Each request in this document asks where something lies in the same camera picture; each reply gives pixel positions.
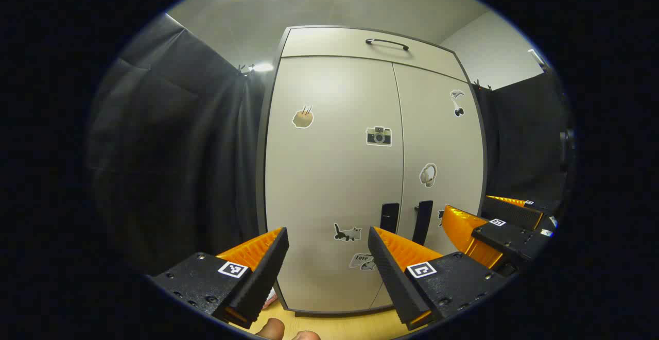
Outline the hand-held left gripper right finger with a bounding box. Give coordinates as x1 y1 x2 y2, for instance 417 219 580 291
367 226 509 331

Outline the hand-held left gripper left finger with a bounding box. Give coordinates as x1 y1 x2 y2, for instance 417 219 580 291
148 226 290 330

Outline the black door handle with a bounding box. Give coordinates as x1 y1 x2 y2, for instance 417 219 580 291
380 203 400 233
412 200 434 246

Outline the white double-door shoe cabinet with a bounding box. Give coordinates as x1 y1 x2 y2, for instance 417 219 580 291
256 25 489 316

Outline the cabinet door with headphone sticker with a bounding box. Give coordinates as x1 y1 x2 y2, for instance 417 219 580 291
378 63 488 310

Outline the cabinet door with noodle sticker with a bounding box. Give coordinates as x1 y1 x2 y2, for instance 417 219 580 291
264 56 405 314

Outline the white wall fixture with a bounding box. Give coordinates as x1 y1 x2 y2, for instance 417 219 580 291
528 48 549 73

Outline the black drawer handle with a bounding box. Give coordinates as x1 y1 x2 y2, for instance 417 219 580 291
366 38 410 51

